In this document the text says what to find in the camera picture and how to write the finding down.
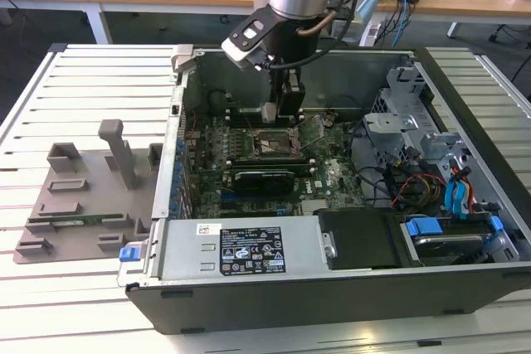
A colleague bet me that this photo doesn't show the black plastic shroud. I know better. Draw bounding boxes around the black plastic shroud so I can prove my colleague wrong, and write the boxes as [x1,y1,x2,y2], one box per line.
[317,208,420,270]

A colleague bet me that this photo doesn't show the black graphics card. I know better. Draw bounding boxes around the black graphics card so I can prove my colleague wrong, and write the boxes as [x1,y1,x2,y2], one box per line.
[231,169,296,196]

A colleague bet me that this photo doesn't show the grey parts rack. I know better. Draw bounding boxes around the grey parts rack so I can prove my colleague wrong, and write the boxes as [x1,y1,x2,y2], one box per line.
[12,119,165,264]

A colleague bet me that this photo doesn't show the blue flat wire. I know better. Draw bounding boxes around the blue flat wire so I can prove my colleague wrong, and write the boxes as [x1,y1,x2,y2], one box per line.
[446,167,472,222]

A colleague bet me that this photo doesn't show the metal socket cover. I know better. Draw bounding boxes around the metal socket cover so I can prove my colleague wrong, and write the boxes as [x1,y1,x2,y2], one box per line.
[296,115,326,150]

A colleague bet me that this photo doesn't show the CPU socket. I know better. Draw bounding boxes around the CPU socket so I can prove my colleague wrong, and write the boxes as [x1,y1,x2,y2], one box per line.
[251,126,302,159]

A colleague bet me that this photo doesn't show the black PC case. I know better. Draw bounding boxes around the black PC case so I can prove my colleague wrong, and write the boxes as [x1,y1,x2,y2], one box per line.
[117,45,531,335]

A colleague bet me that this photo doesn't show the black RAM slot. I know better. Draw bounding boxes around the black RAM slot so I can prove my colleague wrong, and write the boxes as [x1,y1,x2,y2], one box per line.
[226,160,314,171]
[227,153,311,163]
[227,108,303,120]
[227,117,304,129]

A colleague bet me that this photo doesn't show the green motherboard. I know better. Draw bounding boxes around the green motherboard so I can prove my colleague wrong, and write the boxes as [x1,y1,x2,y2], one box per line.
[180,111,366,219]

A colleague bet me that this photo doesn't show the silver chipset heatsink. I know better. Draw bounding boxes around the silver chipset heatsink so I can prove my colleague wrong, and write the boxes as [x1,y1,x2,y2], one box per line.
[301,200,329,216]

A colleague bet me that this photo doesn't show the yellow red power wires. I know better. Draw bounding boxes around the yellow red power wires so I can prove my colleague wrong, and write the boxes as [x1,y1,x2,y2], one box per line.
[393,173,445,210]

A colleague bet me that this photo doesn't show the white power strip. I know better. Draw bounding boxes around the white power strip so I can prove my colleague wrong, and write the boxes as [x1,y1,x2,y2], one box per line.
[359,22,382,47]

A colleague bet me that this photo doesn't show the grey power supply unit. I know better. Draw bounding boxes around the grey power supply unit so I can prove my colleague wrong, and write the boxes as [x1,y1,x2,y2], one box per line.
[143,216,329,281]

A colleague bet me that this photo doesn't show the orange flat wire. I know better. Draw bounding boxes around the orange flat wire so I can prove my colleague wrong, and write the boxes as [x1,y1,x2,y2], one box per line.
[463,174,476,215]

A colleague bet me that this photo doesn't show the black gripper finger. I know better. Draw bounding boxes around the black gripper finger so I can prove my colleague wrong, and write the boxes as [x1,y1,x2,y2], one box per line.
[276,74,307,121]
[268,68,287,104]

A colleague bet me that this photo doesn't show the black camera cable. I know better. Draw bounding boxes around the black camera cable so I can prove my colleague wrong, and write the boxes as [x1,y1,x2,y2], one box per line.
[265,0,370,71]

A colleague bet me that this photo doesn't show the blue hanging cable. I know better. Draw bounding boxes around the blue hanging cable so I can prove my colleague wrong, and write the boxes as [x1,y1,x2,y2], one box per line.
[392,0,411,46]

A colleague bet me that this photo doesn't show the metal drive cage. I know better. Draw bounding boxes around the metal drive cage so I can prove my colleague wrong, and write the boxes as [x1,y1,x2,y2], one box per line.
[363,65,474,164]

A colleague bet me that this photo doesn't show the grey case latch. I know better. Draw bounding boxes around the grey case latch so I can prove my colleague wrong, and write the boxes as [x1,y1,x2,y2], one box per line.
[170,45,196,75]

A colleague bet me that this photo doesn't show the hard disk in blue carrier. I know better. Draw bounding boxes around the hard disk in blue carrier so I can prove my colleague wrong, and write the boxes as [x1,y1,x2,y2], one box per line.
[404,216,505,266]

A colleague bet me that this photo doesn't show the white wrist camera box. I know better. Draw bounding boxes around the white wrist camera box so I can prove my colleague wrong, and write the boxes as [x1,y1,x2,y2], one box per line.
[221,7,277,70]

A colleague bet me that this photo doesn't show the black wire loop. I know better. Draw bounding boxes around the black wire loop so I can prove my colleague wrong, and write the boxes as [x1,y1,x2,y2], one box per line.
[348,121,395,206]

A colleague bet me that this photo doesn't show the black office chair base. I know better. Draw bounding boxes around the black office chair base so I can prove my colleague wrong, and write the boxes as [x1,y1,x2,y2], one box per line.
[488,22,531,51]

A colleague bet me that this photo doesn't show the silver CPU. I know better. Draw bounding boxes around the silver CPU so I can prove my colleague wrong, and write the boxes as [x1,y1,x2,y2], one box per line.
[261,101,280,124]

